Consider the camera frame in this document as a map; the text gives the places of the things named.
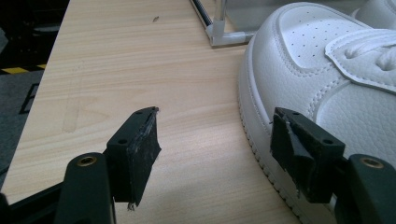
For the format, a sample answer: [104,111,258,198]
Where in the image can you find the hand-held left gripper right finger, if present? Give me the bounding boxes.
[270,106,396,224]

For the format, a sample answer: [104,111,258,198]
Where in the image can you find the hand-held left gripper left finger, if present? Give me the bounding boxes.
[54,106,163,224]

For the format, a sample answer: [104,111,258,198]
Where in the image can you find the white leather sneaker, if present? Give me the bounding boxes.
[237,1,396,224]
[353,0,396,31]

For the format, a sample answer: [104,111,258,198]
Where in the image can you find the metal frame shoe rack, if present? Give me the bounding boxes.
[190,0,312,49]

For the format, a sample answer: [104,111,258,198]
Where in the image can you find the black stand base hazard stripes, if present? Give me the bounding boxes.
[0,27,64,76]

